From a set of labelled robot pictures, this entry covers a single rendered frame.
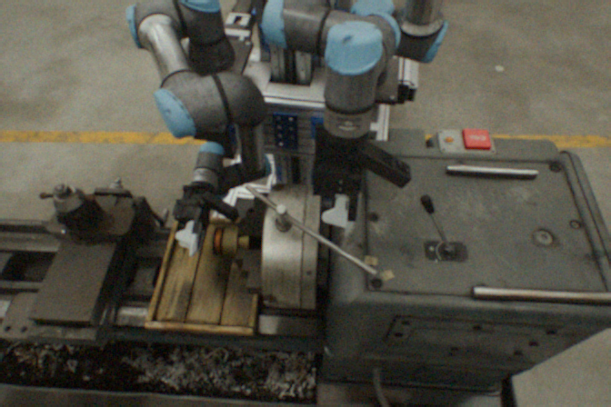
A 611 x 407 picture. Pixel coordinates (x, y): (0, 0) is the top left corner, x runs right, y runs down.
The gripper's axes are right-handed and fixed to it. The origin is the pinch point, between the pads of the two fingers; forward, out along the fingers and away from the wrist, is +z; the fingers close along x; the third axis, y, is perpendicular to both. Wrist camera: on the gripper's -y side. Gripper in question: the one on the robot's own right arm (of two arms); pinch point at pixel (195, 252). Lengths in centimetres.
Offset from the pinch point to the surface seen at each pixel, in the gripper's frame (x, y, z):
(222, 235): 3.9, -7.3, -3.0
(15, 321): -17, 50, 15
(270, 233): 15.3, -21.1, 1.9
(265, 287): 6.6, -20.4, 11.3
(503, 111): -108, -150, -171
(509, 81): -108, -160, -202
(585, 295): 20, -82, 14
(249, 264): 2.9, -15.2, 4.2
